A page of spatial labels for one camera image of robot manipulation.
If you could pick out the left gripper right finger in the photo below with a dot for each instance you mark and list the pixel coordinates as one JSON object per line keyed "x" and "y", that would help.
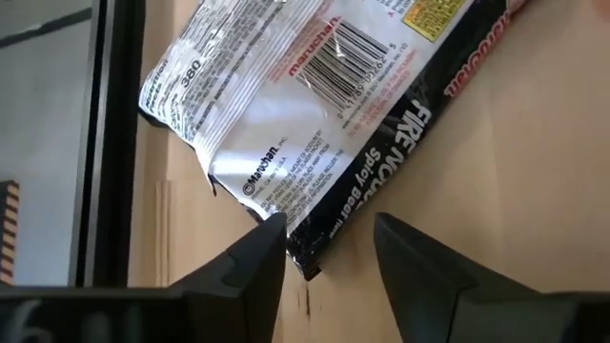
{"x": 429, "y": 286}

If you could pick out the black hazard-striped floor mat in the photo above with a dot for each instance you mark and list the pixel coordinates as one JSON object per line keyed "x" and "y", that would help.
{"x": 9, "y": 228}

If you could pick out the black Maruchan fire noodle pack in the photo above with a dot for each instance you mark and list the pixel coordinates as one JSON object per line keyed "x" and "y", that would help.
{"x": 286, "y": 95}

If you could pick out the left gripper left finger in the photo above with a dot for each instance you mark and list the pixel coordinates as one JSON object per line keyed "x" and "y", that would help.
{"x": 248, "y": 286}

